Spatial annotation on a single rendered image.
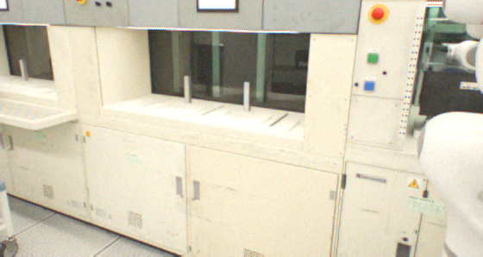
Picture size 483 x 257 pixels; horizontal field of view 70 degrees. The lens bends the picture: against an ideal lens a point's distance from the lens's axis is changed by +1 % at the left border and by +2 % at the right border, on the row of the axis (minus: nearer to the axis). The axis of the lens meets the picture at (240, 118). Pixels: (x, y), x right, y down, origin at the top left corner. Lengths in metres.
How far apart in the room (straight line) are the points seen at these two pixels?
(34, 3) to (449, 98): 2.10
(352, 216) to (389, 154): 0.31
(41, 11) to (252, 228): 1.63
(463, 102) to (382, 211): 0.51
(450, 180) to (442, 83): 0.93
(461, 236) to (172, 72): 1.86
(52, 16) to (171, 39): 0.65
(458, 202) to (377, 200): 0.86
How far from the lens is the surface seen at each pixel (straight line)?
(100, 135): 2.09
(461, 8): 0.89
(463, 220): 0.64
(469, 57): 1.29
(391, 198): 1.45
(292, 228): 1.62
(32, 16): 2.34
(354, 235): 1.55
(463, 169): 0.60
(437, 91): 1.52
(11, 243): 2.43
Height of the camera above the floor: 1.32
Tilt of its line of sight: 16 degrees down
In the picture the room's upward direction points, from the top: 1 degrees clockwise
